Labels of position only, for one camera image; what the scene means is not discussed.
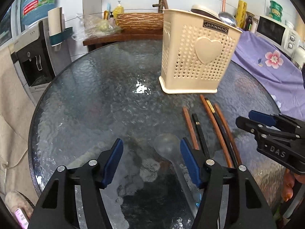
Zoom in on black chopstick gold band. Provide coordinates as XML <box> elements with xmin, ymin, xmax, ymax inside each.
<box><xmin>192</xmin><ymin>113</ymin><xmax>210</xmax><ymax>158</ymax></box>

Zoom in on clear plastic spoon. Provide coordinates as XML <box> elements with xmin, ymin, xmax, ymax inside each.
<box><xmin>153</xmin><ymin>133</ymin><xmax>198</xmax><ymax>218</ymax></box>

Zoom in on black chopstick gold tip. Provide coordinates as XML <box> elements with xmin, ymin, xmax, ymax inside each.
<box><xmin>205</xmin><ymin>98</ymin><xmax>238</xmax><ymax>168</ymax></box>

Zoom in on purple floral cloth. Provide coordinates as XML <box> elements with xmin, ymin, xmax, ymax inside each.
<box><xmin>232</xmin><ymin>31</ymin><xmax>304</xmax><ymax>120</ymax></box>

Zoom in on white microwave oven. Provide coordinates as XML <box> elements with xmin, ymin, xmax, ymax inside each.
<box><xmin>255</xmin><ymin>15</ymin><xmax>301</xmax><ymax>58</ymax></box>

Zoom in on cream perforated utensil holder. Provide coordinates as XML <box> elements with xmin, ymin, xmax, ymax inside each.
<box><xmin>159</xmin><ymin>9</ymin><xmax>242</xmax><ymax>94</ymax></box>

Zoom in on dark glass bottle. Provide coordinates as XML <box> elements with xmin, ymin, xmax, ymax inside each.
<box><xmin>244</xmin><ymin>14</ymin><xmax>252</xmax><ymax>31</ymax></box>

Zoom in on yellow roll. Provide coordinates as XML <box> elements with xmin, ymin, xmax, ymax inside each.
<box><xmin>236</xmin><ymin>0</ymin><xmax>247</xmax><ymax>28</ymax></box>

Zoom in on green stacked containers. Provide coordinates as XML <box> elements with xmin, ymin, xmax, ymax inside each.
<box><xmin>268</xmin><ymin>0</ymin><xmax>283</xmax><ymax>22</ymax></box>

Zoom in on beige cloth cover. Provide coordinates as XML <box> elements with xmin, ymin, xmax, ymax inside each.
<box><xmin>1</xmin><ymin>47</ymin><xmax>38</xmax><ymax>204</ymax></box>

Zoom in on wooden side counter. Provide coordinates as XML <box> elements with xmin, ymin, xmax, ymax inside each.
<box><xmin>83</xmin><ymin>30</ymin><xmax>163</xmax><ymax>52</ymax></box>

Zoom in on water dispenser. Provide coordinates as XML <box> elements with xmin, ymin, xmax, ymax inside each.
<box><xmin>11</xmin><ymin>18</ymin><xmax>71</xmax><ymax>104</ymax></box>

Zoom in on plastic bag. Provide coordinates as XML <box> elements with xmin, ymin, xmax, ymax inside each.
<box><xmin>72</xmin><ymin>14</ymin><xmax>121</xmax><ymax>41</ymax></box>

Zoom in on woven wooden basin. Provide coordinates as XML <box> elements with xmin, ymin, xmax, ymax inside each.
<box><xmin>116</xmin><ymin>13</ymin><xmax>163</xmax><ymax>31</ymax></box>

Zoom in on paper cup stack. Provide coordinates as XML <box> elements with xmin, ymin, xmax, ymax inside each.
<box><xmin>47</xmin><ymin>7</ymin><xmax>63</xmax><ymax>36</ymax></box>

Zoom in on yellow soap bottle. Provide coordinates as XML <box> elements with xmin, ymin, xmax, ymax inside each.
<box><xmin>113</xmin><ymin>1</ymin><xmax>124</xmax><ymax>20</ymax></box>

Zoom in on brass faucet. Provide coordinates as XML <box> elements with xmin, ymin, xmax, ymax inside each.
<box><xmin>152</xmin><ymin>0</ymin><xmax>164</xmax><ymax>14</ymax></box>

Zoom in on blue water jug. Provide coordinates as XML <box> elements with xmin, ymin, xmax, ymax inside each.
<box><xmin>21</xmin><ymin>0</ymin><xmax>56</xmax><ymax>26</ymax></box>

